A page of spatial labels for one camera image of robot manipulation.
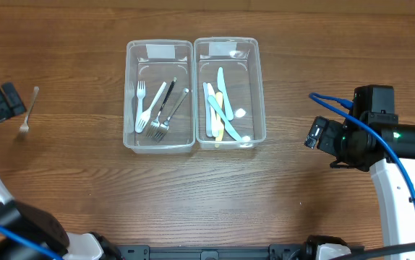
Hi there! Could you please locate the pale teal plastic knife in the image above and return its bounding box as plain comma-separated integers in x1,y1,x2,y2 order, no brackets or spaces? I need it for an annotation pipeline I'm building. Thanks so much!
207,95,243,142

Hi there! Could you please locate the cream white plastic knife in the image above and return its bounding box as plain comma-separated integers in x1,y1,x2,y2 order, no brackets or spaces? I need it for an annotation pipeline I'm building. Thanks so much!
207,83,219,137

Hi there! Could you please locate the yellow plastic knife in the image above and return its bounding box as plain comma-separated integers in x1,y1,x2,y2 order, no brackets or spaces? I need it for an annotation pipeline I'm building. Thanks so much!
215,92,224,142

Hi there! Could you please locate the mint green plastic knife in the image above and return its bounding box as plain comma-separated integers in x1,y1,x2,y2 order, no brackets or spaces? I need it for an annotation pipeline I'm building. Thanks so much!
217,67,234,121

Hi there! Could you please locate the light blue plastic knife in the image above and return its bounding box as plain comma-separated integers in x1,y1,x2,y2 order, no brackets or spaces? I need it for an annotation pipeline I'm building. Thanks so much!
202,82,213,137

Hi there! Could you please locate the white plastic fork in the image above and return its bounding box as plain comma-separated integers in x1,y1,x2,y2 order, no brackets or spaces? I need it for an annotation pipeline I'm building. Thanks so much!
136,81,146,121
135,82,167,133

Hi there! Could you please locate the black handled metal fork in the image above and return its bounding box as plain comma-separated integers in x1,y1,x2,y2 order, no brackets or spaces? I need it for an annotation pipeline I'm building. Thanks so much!
146,77,176,137

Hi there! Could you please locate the long silver metal fork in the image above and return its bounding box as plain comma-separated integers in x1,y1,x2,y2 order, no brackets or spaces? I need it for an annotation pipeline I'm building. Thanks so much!
153,88,189,142

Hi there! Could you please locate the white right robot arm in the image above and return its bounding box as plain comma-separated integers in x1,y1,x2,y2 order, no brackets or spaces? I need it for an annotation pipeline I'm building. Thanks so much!
299,84,415,260

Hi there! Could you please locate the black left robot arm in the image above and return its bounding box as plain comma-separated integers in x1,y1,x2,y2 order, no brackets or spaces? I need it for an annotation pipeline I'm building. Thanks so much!
0,82,123,260

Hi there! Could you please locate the right clear plastic container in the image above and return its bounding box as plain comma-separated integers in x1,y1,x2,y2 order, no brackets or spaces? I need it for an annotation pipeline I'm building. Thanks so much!
194,37,266,150

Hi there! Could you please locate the clear plastic container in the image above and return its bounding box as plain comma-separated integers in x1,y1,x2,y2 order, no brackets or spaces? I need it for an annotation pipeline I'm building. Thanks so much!
194,37,266,150
123,39,196,154

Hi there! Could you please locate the left clear plastic container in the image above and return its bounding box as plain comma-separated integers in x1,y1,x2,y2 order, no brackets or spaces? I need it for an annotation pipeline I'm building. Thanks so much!
123,39,196,154

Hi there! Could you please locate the small silver metal fork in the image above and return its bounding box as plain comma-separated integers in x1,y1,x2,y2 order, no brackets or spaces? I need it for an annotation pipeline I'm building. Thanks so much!
19,86,40,134

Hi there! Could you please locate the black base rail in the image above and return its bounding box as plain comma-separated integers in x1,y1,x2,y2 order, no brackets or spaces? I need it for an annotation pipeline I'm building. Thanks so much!
116,234,366,260

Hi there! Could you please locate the black corrugated cable conduit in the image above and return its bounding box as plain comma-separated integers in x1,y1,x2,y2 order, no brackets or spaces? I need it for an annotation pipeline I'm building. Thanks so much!
333,238,415,260

